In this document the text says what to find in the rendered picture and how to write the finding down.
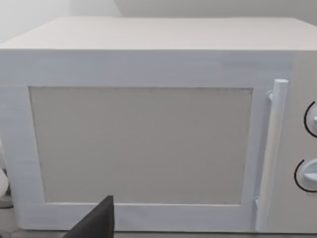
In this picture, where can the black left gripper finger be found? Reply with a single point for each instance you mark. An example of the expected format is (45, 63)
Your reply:
(99, 220)

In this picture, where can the pale microwave door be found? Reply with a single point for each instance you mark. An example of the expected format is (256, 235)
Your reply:
(138, 143)

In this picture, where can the white rounded object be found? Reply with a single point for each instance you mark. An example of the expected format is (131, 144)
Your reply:
(2, 178)

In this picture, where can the pale microwave oven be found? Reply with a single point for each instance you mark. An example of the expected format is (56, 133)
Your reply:
(158, 34)

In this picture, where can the pale microwave knob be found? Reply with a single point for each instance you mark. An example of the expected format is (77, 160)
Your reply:
(308, 174)
(312, 120)

